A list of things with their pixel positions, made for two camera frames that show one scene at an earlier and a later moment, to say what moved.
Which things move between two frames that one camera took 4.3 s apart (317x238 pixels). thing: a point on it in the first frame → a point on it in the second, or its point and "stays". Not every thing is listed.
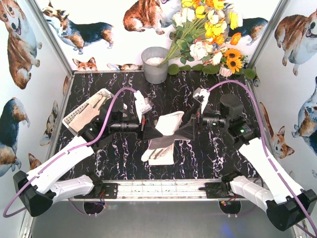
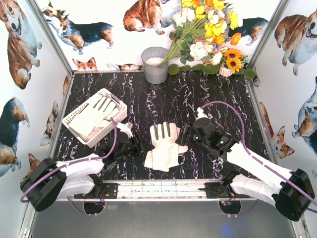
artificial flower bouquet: (202, 28) stays
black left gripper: (142, 128) → (139, 144)
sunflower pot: (233, 61) stays
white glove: (168, 124) → (164, 154)
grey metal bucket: (151, 56) stays
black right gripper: (195, 124) → (186, 134)
